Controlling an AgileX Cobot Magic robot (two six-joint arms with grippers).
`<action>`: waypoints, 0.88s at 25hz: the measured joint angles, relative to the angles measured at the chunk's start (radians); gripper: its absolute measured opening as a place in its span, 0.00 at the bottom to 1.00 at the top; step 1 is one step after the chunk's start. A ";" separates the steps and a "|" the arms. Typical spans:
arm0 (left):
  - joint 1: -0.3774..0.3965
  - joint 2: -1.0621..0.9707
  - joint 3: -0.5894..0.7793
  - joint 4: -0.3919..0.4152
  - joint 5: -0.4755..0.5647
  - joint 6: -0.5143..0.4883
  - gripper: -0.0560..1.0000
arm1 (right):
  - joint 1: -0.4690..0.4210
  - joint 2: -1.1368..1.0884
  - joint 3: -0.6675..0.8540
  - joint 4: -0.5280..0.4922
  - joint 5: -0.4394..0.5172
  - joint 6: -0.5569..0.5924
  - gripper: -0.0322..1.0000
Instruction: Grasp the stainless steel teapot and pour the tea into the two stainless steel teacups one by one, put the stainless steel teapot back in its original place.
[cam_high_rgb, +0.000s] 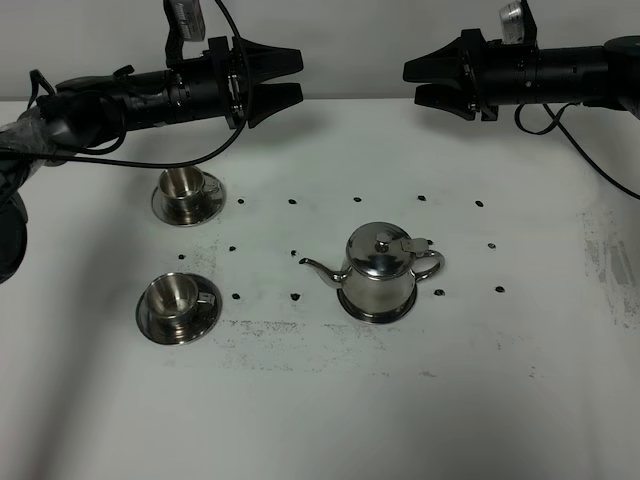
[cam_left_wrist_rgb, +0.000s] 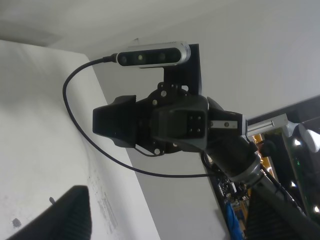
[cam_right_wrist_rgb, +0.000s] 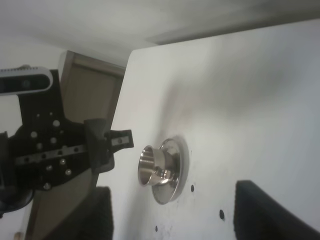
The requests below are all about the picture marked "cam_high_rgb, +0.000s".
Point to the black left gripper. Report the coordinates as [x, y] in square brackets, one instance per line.
[235, 65]

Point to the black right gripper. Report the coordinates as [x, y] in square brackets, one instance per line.
[446, 65]

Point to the stainless steel teapot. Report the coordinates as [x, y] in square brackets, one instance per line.
[382, 265]

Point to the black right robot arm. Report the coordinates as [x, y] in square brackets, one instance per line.
[604, 76]

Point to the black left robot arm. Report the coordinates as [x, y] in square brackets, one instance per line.
[91, 116]

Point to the far stainless steel saucer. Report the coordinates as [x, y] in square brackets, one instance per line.
[211, 207]

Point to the stainless steel saucer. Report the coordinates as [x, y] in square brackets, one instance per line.
[211, 207]
[163, 334]

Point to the far stainless steel teacup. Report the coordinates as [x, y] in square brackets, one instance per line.
[186, 189]

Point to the stainless steel teacup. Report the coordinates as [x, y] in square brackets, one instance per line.
[175, 298]
[186, 189]

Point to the near stainless steel teacup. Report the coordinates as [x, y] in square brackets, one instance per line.
[175, 298]

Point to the near stainless steel saucer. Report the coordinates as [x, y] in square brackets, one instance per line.
[163, 334]

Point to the steel teapot saucer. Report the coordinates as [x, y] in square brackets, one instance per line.
[385, 317]

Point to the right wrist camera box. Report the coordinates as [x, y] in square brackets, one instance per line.
[518, 24]

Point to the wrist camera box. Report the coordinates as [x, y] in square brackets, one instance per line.
[518, 24]
[186, 19]

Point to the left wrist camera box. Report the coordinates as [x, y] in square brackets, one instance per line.
[186, 19]

